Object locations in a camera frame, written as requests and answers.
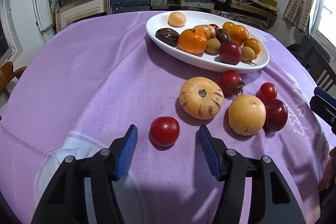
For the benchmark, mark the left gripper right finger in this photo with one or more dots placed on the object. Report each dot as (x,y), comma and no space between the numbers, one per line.
(272,200)

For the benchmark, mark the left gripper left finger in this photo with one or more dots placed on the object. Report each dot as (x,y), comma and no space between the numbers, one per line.
(63,200)

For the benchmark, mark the dark red plum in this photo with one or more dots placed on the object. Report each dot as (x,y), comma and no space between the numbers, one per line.
(276,115)
(230,53)

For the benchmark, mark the small red cherry tomato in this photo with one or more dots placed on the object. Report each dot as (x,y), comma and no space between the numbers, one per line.
(267,92)

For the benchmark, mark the pale yellow round fruit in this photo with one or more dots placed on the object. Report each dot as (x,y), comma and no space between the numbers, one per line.
(246,115)

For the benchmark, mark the small tan round fruit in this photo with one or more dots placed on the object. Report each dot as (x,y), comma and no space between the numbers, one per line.
(247,54)

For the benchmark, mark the yellow orange cherry tomato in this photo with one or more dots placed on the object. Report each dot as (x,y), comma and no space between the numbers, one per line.
(254,44)

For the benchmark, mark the red tomato with stem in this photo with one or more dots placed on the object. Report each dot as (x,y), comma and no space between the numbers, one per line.
(231,84)

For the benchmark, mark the large orange tangerine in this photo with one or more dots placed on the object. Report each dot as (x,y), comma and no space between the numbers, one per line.
(238,34)

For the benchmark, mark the striped yellow pepino melon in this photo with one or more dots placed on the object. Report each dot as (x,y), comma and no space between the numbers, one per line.
(201,98)

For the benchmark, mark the small orange tangerine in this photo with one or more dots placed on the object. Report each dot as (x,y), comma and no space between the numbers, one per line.
(192,41)

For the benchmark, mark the oval yellow pepino fruit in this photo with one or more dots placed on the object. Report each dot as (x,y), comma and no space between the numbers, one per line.
(208,30)

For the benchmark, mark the dark wooden chair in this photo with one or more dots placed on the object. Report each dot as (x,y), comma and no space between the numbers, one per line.
(319,69)

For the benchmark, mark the purple printed tablecloth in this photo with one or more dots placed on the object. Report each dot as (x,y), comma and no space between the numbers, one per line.
(96,77)

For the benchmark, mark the white oval plate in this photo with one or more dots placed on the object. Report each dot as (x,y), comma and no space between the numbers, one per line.
(205,60)

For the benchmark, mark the pale peach round fruit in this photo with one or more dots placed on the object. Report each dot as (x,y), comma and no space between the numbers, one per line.
(177,19)

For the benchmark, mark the framed picture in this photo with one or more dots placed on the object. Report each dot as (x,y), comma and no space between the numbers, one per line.
(79,9)

